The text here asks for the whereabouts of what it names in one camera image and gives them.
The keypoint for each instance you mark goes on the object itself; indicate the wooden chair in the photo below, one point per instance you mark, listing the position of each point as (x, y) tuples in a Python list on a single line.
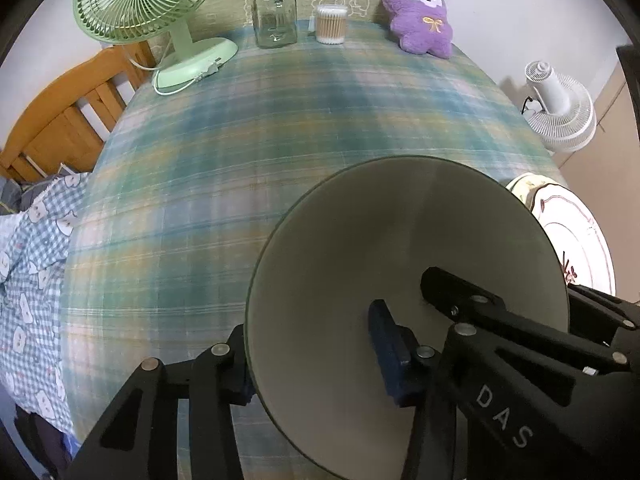
[(55, 110)]

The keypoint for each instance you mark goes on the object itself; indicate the glass jar with black lid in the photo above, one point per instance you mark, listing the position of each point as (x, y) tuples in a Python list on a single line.
[(274, 15)]

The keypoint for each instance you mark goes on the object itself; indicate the beige door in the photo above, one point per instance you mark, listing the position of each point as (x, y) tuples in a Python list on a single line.
[(615, 160)]

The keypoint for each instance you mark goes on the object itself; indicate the yellow floral ceramic plate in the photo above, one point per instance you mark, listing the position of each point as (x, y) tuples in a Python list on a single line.
[(522, 187)]

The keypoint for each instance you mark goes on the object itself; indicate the plaid tablecloth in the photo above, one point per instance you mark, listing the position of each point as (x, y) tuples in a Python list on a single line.
[(225, 160)]

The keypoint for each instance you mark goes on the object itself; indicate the blue checked printed blanket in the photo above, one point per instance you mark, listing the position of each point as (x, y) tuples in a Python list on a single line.
[(35, 270)]

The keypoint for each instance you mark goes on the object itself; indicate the white standing fan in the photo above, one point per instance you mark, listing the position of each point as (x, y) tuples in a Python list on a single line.
[(565, 110)]

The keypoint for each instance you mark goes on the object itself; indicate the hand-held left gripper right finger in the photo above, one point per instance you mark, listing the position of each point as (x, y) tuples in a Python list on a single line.
[(387, 355)]

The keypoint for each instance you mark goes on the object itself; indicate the red floral scalloped plate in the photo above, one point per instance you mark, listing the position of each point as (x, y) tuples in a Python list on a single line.
[(575, 230)]

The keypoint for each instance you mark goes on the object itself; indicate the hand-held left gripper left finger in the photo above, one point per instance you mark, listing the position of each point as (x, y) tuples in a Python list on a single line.
[(232, 370)]

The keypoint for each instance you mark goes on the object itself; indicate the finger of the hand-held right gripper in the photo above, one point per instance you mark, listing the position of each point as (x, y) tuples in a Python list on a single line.
[(500, 320), (600, 307)]

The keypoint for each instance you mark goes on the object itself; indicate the grey round plate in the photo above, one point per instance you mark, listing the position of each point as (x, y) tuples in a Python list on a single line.
[(400, 240)]

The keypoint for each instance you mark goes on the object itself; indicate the cotton swab container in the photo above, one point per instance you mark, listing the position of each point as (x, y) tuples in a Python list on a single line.
[(331, 25)]

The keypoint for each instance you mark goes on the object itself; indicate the purple plush toy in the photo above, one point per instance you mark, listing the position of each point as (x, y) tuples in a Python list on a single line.
[(417, 15)]

